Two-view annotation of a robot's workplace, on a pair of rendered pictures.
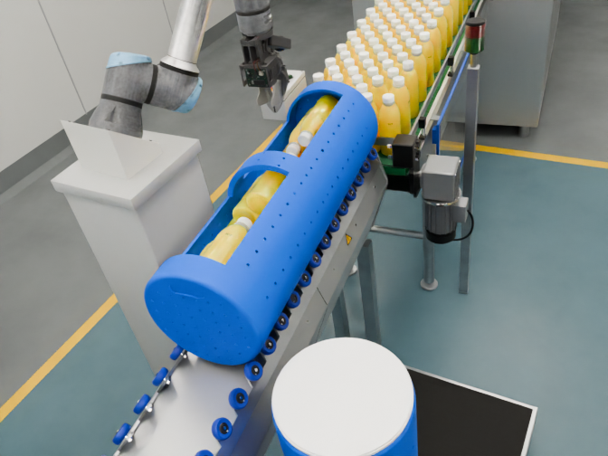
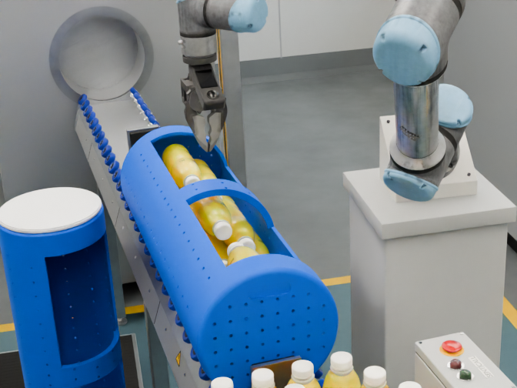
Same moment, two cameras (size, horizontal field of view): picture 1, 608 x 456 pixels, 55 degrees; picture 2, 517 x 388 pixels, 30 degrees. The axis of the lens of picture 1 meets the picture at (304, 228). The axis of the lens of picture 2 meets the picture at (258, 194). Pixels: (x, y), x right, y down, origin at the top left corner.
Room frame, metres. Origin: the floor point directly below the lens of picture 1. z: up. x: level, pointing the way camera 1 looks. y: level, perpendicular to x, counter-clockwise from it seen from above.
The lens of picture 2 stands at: (2.76, -1.27, 2.08)
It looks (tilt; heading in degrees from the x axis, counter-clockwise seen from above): 24 degrees down; 135
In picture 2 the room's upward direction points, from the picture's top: 3 degrees counter-clockwise
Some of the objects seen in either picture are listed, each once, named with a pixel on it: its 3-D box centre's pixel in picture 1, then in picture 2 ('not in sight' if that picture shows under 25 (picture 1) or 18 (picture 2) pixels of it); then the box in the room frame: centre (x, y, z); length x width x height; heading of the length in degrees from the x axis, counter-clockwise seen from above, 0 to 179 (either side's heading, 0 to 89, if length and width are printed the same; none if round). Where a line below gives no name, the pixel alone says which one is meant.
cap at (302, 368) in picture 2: not in sight; (302, 372); (1.77, -0.22, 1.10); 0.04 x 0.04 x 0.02
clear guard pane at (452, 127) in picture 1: (458, 128); not in sight; (2.09, -0.71, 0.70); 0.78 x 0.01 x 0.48; 151
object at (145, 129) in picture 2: not in sight; (145, 151); (0.49, 0.47, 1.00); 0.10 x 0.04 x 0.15; 61
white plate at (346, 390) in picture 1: (341, 394); (49, 209); (0.68, -0.01, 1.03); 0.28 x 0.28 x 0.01
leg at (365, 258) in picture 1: (369, 301); not in sight; (1.57, -0.20, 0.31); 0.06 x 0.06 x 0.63; 61
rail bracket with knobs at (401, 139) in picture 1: (403, 152); not in sight; (1.60, -0.37, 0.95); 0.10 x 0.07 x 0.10; 61
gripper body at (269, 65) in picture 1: (260, 57); (200, 81); (1.28, 0.03, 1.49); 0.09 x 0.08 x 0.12; 151
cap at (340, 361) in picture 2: not in sight; (341, 363); (1.81, -0.15, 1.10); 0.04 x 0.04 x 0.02
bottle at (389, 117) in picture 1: (390, 126); not in sight; (1.70, -0.35, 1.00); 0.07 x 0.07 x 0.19
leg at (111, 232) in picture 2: not in sight; (111, 255); (-0.15, 0.74, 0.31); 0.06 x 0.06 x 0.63; 61
